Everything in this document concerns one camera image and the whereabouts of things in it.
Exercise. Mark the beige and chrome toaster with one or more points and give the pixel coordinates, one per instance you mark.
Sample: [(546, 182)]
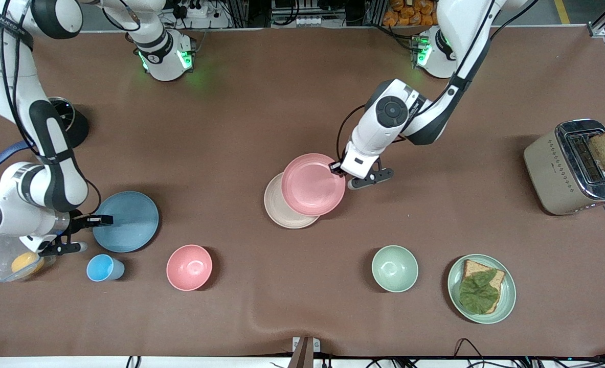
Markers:
[(547, 174)]

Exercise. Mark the brown bread slice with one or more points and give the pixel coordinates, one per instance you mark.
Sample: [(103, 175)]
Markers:
[(473, 267)]

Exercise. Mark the pink bowl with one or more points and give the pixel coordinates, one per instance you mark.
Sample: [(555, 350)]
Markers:
[(189, 268)]

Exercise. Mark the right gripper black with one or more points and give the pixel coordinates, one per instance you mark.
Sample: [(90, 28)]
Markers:
[(79, 222)]

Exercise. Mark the beige plate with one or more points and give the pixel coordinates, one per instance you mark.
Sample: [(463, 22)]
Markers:
[(274, 204)]

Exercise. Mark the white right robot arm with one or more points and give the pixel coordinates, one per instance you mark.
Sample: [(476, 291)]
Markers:
[(5, 76)]

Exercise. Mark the pink plate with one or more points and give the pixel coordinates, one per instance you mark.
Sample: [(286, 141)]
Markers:
[(312, 184)]

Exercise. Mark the brown table cover sheet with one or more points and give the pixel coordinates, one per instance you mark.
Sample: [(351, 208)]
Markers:
[(282, 102)]

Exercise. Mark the glass lid with blue knob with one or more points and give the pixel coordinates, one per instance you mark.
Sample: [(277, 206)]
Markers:
[(67, 110)]

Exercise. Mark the bag of orange buns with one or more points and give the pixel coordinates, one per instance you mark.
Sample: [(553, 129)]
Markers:
[(409, 13)]

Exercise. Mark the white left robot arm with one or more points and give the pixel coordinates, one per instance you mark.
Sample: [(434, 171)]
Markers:
[(379, 128)]

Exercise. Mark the white power strip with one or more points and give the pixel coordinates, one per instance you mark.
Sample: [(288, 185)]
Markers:
[(310, 21), (197, 10)]

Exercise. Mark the blue plate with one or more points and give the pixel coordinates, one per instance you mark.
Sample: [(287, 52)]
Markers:
[(128, 225)]

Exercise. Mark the orange fruit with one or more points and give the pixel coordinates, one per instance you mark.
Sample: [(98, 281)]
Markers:
[(26, 263)]

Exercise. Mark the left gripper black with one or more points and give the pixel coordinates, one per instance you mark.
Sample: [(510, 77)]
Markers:
[(335, 167)]

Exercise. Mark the green lettuce leaf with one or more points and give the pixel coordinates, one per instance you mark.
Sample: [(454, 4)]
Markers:
[(478, 294)]

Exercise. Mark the green plate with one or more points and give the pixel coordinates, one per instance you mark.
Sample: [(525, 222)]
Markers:
[(508, 299)]

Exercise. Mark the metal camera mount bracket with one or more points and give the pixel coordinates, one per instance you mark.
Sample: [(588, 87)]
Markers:
[(305, 352)]

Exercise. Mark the blue plastic cup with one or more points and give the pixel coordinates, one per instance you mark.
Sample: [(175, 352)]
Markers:
[(100, 268)]

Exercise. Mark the green bowl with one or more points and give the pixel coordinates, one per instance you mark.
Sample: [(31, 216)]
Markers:
[(394, 268)]

